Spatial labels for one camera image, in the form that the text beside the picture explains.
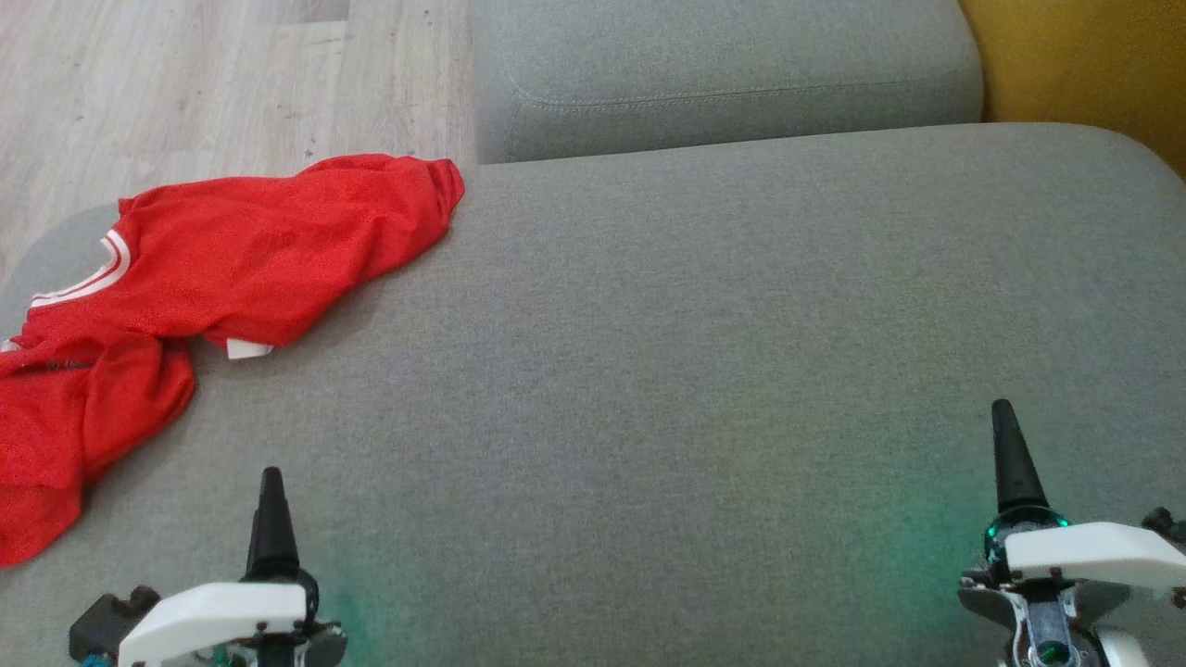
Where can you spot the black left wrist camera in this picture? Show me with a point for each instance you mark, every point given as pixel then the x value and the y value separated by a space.
pixel 107 621

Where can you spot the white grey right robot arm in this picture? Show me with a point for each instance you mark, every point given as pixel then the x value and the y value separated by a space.
pixel 1047 630

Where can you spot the large grey sofa seat cushion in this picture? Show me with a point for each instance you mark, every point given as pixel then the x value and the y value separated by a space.
pixel 649 371

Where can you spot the yellow fabric furniture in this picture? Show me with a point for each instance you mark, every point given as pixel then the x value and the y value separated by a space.
pixel 1084 65

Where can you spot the grey sofa cushion with seam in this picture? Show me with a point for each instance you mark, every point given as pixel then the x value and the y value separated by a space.
pixel 723 74

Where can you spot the red jersey with white stripes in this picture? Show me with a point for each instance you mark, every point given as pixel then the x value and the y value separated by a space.
pixel 278 241

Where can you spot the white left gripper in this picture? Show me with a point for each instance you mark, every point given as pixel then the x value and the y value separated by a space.
pixel 213 611

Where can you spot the red shorts with white bands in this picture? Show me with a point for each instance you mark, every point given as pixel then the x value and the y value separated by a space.
pixel 83 426

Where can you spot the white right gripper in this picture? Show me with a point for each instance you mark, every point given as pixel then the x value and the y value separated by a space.
pixel 1103 554

